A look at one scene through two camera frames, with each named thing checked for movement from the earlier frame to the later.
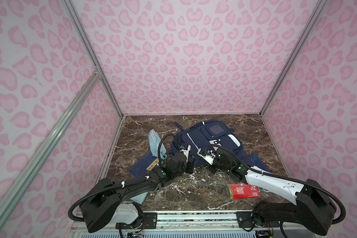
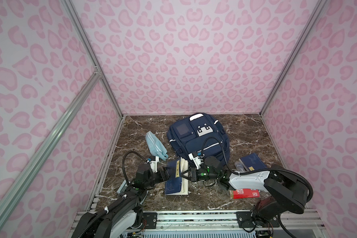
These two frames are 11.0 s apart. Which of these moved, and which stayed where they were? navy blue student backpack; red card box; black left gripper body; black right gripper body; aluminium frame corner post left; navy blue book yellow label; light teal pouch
Moved: black left gripper body; navy blue student backpack; black right gripper body
Stayed: red card box; light teal pouch; navy blue book yellow label; aluminium frame corner post left
